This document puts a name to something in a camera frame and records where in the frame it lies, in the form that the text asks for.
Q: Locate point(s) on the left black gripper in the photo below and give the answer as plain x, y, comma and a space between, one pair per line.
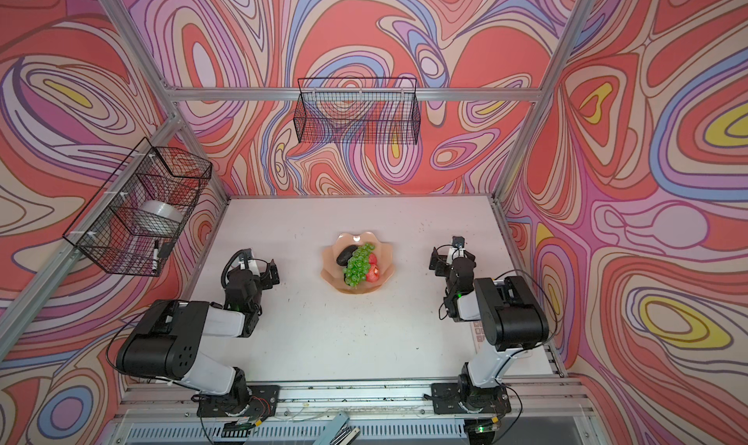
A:
263, 276

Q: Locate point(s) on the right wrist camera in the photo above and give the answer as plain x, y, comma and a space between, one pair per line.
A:
458, 241

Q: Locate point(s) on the left wire basket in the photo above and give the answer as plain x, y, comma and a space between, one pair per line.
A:
109, 237

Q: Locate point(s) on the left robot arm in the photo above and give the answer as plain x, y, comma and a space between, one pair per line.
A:
166, 343

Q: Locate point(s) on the black marker in basket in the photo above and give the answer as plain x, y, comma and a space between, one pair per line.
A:
155, 261

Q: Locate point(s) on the wire basket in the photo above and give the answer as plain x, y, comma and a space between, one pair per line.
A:
109, 237
354, 111

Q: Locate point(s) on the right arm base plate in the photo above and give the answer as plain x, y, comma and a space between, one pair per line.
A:
453, 399

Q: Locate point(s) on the pink faceted fruit bowl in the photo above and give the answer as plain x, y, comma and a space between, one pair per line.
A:
333, 274

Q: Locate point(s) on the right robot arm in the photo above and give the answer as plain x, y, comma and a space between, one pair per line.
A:
512, 322

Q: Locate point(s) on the back wire basket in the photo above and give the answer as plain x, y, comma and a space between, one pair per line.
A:
354, 111

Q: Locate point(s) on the green grape bunch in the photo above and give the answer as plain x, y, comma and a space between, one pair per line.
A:
358, 267

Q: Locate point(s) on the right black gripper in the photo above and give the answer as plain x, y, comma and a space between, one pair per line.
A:
439, 261

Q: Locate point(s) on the dark avocado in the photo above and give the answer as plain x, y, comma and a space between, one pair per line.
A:
346, 255

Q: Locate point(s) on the pink calculator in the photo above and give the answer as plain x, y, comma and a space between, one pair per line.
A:
478, 333

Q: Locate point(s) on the white tape roll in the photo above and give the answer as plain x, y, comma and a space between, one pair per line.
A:
158, 219

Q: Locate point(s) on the teal tool at front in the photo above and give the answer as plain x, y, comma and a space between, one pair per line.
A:
338, 432

